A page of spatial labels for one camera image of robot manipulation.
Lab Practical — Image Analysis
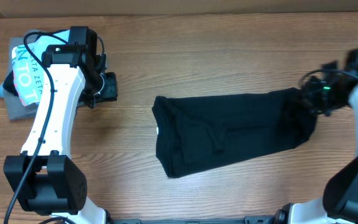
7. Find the black t-shirt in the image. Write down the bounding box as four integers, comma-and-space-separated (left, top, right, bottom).
152, 88, 317, 178

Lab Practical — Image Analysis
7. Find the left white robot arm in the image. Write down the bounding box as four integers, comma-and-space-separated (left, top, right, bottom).
3, 44, 111, 223

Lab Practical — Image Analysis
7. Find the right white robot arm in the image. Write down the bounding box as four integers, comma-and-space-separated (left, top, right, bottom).
255, 59, 358, 223

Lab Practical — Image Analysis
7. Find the light blue folded t-shirt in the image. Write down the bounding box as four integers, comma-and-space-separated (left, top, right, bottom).
0, 30, 70, 106

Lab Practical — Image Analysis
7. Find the grey folded t-shirt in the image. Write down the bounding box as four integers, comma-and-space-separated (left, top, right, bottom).
0, 37, 38, 120

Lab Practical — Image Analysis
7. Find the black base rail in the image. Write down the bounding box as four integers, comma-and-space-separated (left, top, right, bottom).
110, 215, 274, 224

